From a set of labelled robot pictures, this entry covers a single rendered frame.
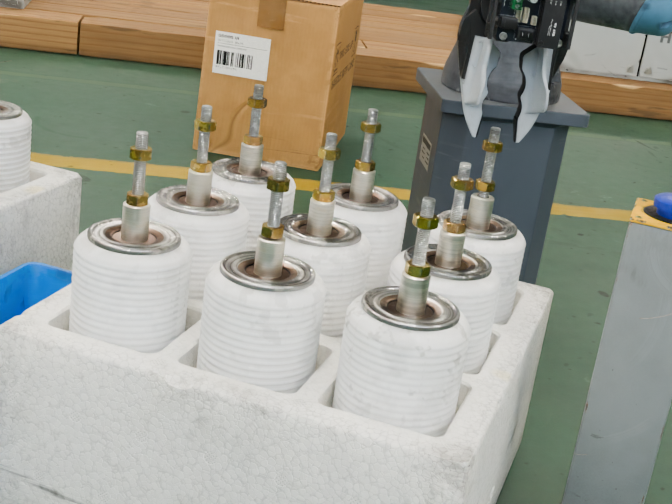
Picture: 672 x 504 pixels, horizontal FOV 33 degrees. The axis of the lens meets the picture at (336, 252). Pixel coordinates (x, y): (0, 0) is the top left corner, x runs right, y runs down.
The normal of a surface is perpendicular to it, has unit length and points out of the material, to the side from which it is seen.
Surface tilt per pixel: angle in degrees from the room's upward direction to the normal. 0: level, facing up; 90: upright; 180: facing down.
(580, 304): 0
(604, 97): 90
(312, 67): 90
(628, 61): 90
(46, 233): 90
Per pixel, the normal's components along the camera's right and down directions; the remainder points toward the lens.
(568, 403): 0.14, -0.93
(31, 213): 0.93, 0.24
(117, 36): 0.11, 0.36
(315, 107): -0.19, 0.32
